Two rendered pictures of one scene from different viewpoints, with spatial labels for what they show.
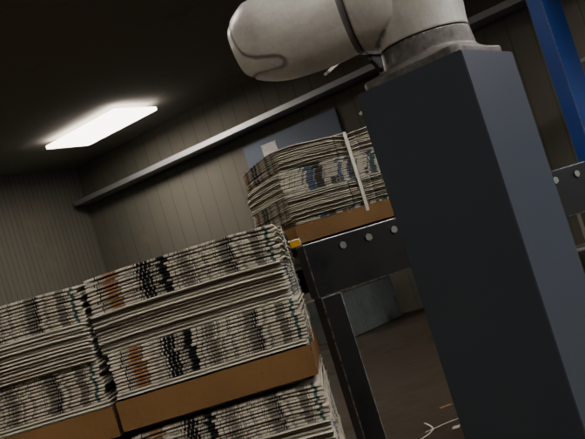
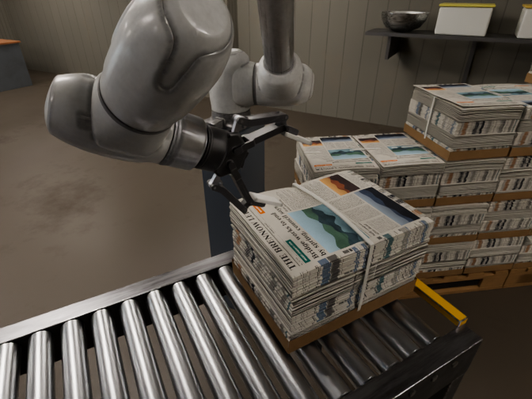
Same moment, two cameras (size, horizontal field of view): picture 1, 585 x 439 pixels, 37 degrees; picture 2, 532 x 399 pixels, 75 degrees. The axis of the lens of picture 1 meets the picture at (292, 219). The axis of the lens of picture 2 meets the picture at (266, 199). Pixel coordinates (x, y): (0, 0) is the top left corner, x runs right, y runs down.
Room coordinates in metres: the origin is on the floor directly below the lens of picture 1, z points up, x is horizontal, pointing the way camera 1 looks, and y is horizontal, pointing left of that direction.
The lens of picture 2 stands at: (2.82, -0.37, 1.46)
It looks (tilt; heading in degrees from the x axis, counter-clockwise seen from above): 31 degrees down; 171
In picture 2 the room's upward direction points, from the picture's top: straight up
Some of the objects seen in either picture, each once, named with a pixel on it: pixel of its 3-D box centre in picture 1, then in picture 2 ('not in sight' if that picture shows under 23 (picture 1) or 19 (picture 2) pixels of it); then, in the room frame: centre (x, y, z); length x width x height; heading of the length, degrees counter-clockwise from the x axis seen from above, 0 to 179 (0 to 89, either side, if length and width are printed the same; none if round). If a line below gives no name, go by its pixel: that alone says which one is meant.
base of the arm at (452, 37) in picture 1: (435, 57); (228, 116); (1.46, -0.31, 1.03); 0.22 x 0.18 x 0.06; 143
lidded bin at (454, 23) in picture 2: not in sight; (463, 19); (-0.40, 1.94, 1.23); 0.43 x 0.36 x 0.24; 53
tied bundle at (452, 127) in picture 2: not in sight; (457, 120); (1.42, 0.74, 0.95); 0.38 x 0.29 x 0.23; 1
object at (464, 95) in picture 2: not in sight; (464, 93); (1.41, 0.74, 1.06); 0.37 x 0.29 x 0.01; 1
